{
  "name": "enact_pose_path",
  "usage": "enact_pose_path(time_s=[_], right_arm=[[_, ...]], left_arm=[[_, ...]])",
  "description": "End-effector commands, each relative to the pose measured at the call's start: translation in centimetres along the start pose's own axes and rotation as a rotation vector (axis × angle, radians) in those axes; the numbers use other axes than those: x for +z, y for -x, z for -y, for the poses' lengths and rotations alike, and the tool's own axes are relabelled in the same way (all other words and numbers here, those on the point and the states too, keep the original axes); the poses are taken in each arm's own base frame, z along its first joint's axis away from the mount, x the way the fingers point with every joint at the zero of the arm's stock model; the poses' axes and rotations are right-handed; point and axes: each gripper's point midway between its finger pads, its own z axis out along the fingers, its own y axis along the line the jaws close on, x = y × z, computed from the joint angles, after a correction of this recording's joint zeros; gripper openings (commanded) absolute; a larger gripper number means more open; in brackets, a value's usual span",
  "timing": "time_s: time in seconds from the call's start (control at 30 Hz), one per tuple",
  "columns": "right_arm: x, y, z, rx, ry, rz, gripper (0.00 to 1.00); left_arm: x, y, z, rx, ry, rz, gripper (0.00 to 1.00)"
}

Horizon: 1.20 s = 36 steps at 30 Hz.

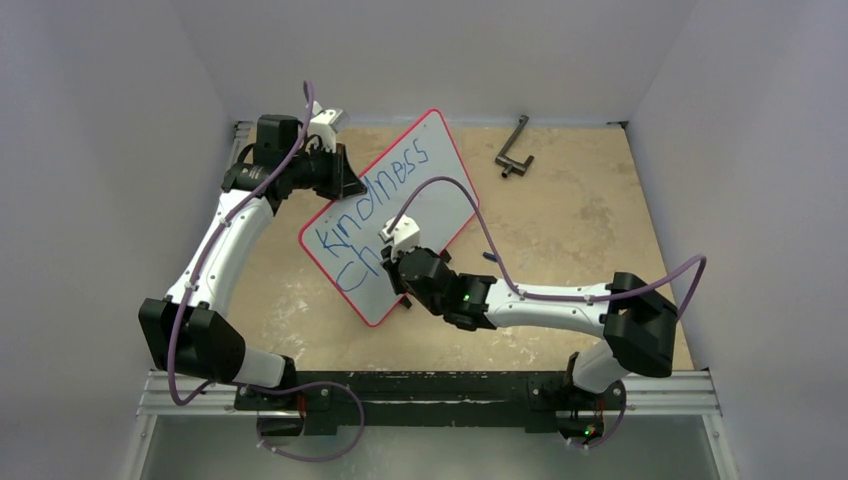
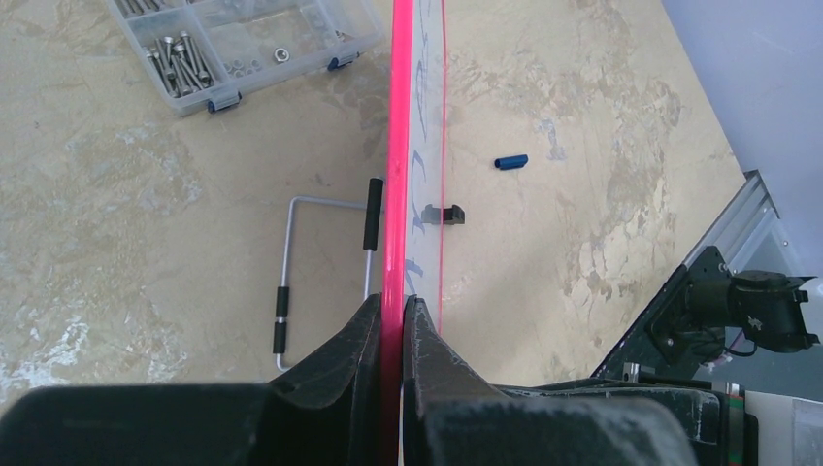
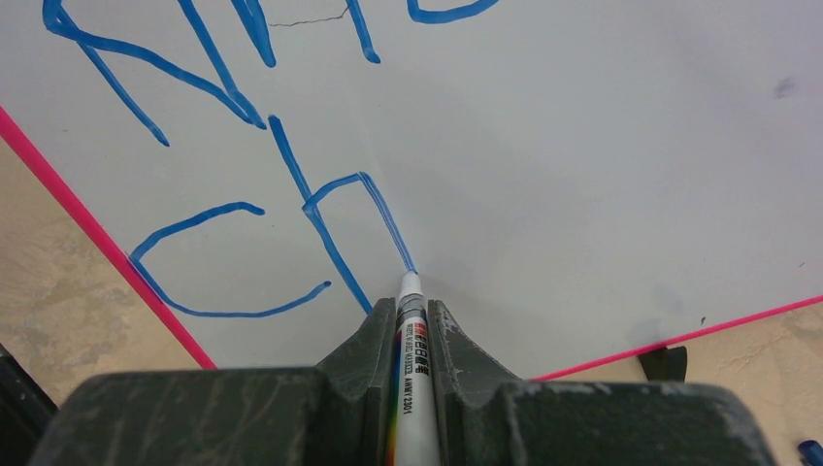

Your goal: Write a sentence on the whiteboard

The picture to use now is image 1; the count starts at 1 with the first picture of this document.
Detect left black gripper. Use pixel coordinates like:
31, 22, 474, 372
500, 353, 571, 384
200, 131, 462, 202
286, 141, 367, 201

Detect red framed whiteboard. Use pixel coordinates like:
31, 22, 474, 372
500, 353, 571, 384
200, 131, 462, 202
299, 109, 479, 327

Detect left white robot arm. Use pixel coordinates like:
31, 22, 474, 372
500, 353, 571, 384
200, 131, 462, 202
138, 108, 367, 409

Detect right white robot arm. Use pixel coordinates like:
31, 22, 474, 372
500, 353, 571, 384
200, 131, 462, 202
381, 247, 678, 407

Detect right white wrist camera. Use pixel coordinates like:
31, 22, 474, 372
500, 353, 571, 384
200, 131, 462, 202
379, 215, 421, 261

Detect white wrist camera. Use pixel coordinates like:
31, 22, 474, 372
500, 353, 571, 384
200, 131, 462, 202
307, 102, 350, 153
379, 215, 421, 261

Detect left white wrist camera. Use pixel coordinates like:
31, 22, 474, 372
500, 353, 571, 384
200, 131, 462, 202
307, 102, 350, 153

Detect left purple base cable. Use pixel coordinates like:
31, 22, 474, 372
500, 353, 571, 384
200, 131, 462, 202
255, 377, 366, 463

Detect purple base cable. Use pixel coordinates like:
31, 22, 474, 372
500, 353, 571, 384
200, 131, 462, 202
255, 377, 366, 463
565, 377, 628, 452

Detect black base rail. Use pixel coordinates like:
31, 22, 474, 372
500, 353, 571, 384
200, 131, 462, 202
234, 371, 626, 438

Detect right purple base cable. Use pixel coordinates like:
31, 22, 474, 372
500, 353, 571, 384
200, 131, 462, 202
565, 377, 628, 452

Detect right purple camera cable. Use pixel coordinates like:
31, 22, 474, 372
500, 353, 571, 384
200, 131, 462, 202
386, 176, 708, 322

